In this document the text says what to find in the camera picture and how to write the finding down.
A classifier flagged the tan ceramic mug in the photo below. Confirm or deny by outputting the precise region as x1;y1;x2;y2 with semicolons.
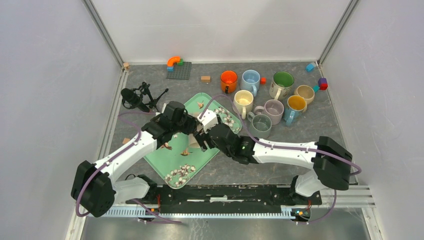
294;85;315;105

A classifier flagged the teal block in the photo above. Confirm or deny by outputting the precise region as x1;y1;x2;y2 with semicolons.
313;85;320;93

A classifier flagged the purple red block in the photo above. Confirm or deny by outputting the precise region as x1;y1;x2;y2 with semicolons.
318;77;328;91

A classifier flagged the floral cream mug green inside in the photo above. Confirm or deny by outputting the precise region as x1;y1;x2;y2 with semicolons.
269;71;295;101

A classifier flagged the brown wooden block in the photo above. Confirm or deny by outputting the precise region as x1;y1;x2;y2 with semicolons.
200;75;211;83

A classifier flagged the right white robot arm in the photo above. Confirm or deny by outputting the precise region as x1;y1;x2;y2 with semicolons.
193;123;353;204

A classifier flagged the blue tan small mug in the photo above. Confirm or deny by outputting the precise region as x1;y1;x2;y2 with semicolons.
283;95;308;126

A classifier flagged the green floral tray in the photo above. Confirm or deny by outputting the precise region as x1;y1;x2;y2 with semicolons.
144;92;242;189

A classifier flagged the blue block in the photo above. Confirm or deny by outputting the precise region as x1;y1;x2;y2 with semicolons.
305;62;317;72

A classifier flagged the grey lego baseplate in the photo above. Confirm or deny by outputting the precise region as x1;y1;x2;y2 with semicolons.
166;62;192;80

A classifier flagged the light blue ribbed mug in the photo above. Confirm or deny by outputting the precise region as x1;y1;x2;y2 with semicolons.
239;69;261;97

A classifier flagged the orange mug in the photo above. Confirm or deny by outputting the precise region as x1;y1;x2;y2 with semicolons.
220;70;238;94

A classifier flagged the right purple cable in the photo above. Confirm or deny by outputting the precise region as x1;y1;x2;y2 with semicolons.
198;94;363;226

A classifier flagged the grey mug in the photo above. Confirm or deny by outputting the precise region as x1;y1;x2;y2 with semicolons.
246;112;272;139

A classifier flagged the small red cube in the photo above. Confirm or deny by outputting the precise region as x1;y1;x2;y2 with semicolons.
260;77;267;85

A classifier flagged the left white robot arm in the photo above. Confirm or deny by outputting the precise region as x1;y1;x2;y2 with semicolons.
70;101;203;217

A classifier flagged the cream paisley mug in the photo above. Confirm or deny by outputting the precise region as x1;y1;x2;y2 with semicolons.
188;134;200;149

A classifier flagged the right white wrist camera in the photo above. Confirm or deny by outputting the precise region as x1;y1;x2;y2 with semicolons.
196;109;218;133

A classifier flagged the black mounting base rail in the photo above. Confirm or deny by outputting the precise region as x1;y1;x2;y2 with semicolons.
139;184;322;214

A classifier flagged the mauve mug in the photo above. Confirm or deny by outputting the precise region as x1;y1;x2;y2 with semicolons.
253;99;285;126

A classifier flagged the orange curved block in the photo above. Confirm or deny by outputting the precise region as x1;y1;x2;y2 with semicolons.
166;56;184;72

